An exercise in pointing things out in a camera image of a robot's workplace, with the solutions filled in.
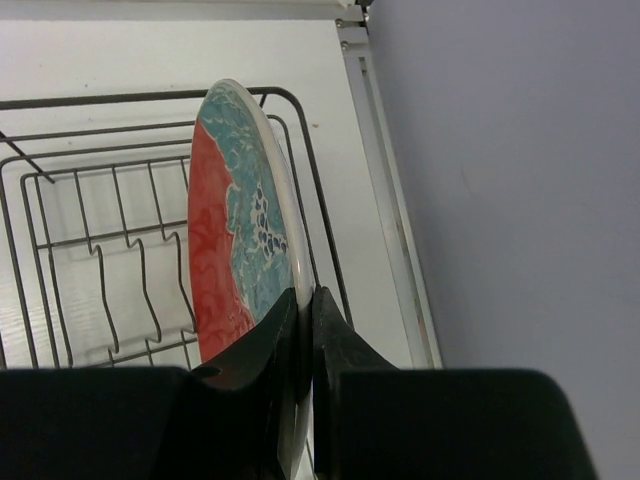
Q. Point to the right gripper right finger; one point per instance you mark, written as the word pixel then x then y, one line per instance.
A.
pixel 373 420

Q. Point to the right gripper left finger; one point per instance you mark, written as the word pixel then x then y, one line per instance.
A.
pixel 233 417

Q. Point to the red and teal floral plate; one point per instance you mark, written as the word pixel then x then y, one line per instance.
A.
pixel 252 274

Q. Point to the black wire dish rack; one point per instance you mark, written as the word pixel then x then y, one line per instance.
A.
pixel 43 246

